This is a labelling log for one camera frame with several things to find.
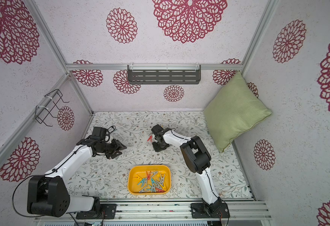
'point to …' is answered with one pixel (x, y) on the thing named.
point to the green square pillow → (234, 110)
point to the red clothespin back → (148, 175)
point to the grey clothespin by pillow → (154, 173)
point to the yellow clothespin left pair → (137, 177)
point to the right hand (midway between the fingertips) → (157, 147)
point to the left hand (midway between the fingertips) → (125, 149)
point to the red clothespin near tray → (159, 190)
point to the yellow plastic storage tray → (133, 188)
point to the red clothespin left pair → (150, 138)
